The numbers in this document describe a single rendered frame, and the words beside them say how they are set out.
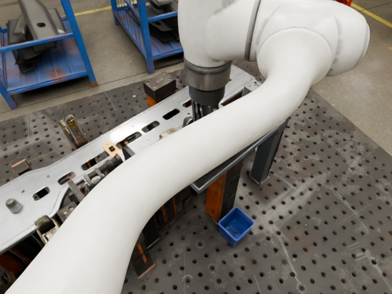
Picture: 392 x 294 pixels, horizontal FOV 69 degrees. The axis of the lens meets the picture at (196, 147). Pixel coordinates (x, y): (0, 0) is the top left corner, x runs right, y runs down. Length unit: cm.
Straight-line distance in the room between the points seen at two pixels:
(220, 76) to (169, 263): 79
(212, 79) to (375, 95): 281
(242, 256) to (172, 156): 91
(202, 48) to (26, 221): 74
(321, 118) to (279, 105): 134
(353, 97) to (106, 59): 256
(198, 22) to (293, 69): 17
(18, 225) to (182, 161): 78
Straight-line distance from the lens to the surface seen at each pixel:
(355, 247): 131
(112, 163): 79
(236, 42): 47
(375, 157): 163
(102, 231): 26
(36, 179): 108
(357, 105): 306
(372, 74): 353
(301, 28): 43
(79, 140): 112
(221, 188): 96
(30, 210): 102
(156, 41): 327
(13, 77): 320
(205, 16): 46
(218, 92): 57
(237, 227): 120
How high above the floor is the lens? 179
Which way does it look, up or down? 51 degrees down
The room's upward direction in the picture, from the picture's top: straight up
